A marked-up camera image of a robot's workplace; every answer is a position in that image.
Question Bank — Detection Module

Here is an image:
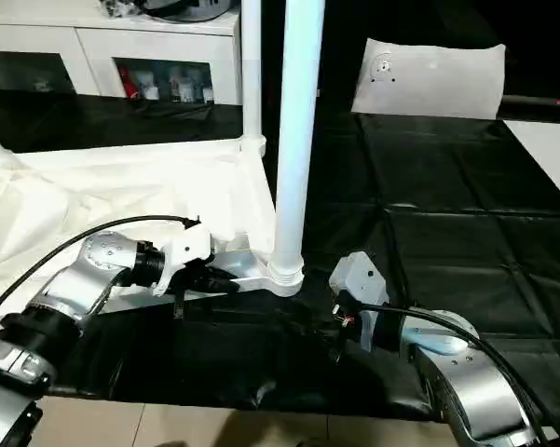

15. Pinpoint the black bar red light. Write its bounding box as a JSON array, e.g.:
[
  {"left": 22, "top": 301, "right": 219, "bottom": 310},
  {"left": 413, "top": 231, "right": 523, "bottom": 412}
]
[{"left": 499, "top": 94, "right": 560, "bottom": 110}]

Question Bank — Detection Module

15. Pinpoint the dark crumpled small pile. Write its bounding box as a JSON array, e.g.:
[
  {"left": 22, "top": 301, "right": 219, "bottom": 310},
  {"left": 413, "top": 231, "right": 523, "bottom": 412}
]
[{"left": 96, "top": 0, "right": 144, "bottom": 20}]

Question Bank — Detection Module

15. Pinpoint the black tall cabinet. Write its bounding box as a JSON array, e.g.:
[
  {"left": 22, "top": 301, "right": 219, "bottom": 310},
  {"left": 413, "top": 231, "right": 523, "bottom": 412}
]
[{"left": 234, "top": 0, "right": 370, "bottom": 141}]

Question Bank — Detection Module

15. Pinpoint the grey bag black handle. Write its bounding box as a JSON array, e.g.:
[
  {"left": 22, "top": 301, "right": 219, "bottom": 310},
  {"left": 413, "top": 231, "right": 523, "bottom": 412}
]
[{"left": 141, "top": 0, "right": 238, "bottom": 23}]

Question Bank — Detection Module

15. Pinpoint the black work mat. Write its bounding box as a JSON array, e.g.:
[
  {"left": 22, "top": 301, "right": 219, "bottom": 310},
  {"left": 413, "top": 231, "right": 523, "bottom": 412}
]
[{"left": 0, "top": 87, "right": 560, "bottom": 416}]

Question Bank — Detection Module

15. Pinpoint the white glass-door cabinet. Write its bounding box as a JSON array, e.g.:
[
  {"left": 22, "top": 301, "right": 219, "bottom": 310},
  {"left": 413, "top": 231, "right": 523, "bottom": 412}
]
[{"left": 0, "top": 10, "right": 244, "bottom": 107}]

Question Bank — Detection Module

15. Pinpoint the white flat board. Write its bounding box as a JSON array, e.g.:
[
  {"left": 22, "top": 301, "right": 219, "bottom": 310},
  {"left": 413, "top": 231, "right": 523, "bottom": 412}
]
[{"left": 501, "top": 117, "right": 560, "bottom": 211}]

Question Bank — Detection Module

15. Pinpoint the white printed jar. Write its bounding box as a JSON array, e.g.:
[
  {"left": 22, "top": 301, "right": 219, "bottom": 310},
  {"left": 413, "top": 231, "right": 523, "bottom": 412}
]
[{"left": 167, "top": 69, "right": 186, "bottom": 102}]

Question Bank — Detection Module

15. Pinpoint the red bottle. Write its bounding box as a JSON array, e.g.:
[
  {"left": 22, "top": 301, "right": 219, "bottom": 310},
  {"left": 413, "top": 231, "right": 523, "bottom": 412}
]
[{"left": 119, "top": 66, "right": 140, "bottom": 99}]

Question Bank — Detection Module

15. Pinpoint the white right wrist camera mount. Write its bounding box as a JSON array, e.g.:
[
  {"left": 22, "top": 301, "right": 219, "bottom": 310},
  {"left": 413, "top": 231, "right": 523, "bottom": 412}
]
[{"left": 327, "top": 250, "right": 391, "bottom": 351}]

